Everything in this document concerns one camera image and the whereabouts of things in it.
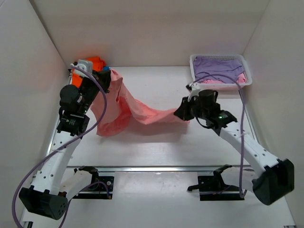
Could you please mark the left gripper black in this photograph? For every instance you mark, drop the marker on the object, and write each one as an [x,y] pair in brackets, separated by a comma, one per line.
[104,77]

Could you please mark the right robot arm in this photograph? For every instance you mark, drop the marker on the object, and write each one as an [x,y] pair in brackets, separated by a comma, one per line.
[260,172]

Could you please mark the folded blue t-shirt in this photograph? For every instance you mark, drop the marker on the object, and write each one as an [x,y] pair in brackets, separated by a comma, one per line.
[106,68]

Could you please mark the folded orange t-shirt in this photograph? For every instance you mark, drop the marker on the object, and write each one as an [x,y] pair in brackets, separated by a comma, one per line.
[98,65]

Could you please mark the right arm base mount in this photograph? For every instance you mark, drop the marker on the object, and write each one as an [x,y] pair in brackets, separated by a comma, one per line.
[213,188]

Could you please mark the purple t-shirt in basket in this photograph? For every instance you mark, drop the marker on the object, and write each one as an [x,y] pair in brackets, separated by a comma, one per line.
[203,66]

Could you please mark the pink t-shirt in basket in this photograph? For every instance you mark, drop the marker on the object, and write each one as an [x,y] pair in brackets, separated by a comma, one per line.
[223,80]

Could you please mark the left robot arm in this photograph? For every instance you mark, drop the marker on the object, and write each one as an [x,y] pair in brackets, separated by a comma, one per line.
[47,196]

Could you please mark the white plastic basket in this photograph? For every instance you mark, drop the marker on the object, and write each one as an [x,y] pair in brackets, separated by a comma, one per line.
[222,57]

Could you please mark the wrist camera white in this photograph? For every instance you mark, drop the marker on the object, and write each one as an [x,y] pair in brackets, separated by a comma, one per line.
[83,67]
[194,89]

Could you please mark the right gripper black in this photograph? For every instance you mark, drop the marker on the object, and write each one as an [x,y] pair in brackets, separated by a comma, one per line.
[182,112]

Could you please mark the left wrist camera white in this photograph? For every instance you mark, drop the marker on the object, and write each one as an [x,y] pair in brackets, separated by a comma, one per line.
[83,67]

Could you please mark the salmon pink t-shirt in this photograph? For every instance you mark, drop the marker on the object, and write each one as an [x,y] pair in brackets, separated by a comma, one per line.
[122,107]

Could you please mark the front aluminium rail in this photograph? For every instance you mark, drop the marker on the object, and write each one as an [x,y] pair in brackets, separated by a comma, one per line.
[156,168]

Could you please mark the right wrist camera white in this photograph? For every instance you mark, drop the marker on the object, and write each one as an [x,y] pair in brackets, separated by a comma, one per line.
[194,89]

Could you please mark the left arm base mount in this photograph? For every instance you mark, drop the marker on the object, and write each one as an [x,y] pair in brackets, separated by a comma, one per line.
[102,188]

